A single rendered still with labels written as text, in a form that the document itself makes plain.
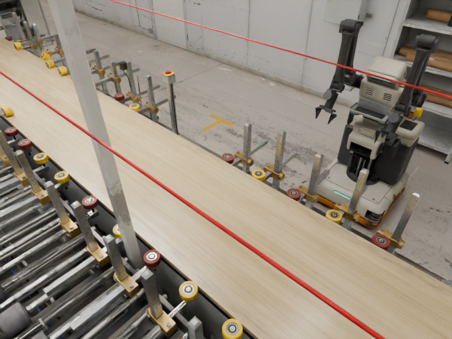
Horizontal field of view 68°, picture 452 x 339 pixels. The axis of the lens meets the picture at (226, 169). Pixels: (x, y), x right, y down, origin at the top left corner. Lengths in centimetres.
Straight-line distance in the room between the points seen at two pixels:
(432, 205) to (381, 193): 67
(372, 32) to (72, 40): 375
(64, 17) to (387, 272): 157
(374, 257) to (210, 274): 76
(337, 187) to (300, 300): 163
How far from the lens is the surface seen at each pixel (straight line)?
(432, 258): 315
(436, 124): 454
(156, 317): 153
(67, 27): 114
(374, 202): 297
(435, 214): 353
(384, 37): 443
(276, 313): 149
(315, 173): 195
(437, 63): 390
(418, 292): 171
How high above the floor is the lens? 221
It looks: 39 degrees down
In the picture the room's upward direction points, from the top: straight up
